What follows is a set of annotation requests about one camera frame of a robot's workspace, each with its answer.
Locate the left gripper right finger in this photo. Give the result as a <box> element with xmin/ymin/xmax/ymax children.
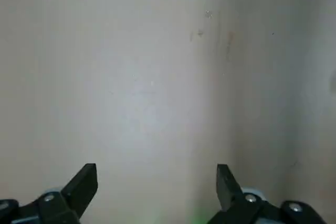
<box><xmin>207</xmin><ymin>163</ymin><xmax>326</xmax><ymax>224</ymax></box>

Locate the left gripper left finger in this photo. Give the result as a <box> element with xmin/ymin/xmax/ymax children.
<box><xmin>0</xmin><ymin>163</ymin><xmax>99</xmax><ymax>224</ymax></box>

